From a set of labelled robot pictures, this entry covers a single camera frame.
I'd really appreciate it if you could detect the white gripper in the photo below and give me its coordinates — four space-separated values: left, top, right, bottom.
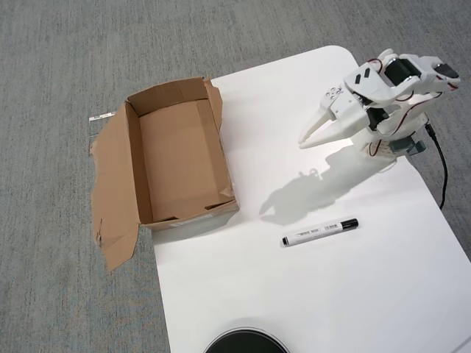
299 85 369 149

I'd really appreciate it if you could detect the white marker pen black cap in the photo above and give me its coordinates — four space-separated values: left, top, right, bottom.
281 217 360 248

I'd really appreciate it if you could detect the open brown cardboard box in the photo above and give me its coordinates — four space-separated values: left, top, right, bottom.
88 76 241 272

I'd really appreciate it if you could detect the grey table clamp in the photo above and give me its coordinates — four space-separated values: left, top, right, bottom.
390 136 427 158

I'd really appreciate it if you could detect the black round object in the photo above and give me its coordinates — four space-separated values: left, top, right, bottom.
202 318 291 353

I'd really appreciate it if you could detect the black power cable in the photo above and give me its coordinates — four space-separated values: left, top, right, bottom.
425 123 449 210

